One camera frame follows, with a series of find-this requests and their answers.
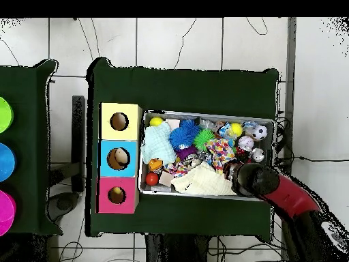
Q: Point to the colourful dotted cloth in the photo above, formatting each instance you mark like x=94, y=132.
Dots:
x=220, y=152

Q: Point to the black upright panel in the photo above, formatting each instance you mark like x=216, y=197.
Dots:
x=78, y=136

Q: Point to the white baseball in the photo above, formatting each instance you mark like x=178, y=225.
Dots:
x=246, y=142

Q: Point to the small blue spiky ball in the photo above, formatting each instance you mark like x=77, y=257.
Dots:
x=190, y=125

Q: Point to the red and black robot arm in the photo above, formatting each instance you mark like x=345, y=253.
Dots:
x=289, y=196

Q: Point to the grey metal rail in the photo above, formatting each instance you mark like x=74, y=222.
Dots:
x=291, y=82

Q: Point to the wooden box with three holes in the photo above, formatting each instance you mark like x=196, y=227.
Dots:
x=133, y=131

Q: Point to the mint waffle cloth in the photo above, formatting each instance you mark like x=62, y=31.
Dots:
x=158, y=143

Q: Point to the red cola can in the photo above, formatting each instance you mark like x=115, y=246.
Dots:
x=258, y=154

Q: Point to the silver mesh bin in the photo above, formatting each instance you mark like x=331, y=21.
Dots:
x=148, y=188

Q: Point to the yellow plush toy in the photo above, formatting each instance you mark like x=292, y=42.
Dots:
x=117, y=190

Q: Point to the red ball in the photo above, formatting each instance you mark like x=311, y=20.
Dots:
x=152, y=178

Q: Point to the dark green table cloth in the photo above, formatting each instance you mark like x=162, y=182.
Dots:
x=24, y=150
x=185, y=90

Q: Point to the yellow plastic ball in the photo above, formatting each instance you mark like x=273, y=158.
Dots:
x=156, y=121
x=236, y=129

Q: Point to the cream waffle cloth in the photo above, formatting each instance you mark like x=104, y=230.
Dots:
x=204, y=182

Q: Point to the large blue spiky ball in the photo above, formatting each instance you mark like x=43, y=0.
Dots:
x=181, y=137

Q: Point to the green plastic cup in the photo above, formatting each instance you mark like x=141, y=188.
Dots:
x=4, y=114

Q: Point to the dark grey rounded base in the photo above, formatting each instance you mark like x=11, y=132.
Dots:
x=62, y=204

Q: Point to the black and white soccer ball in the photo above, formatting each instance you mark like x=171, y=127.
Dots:
x=259, y=133

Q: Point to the magenta plastic cup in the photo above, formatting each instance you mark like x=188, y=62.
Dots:
x=5, y=213

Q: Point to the blue plastic cup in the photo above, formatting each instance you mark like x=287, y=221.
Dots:
x=5, y=162

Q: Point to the green spiky ball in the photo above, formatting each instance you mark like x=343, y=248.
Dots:
x=203, y=137

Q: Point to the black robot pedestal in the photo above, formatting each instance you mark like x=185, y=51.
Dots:
x=177, y=251

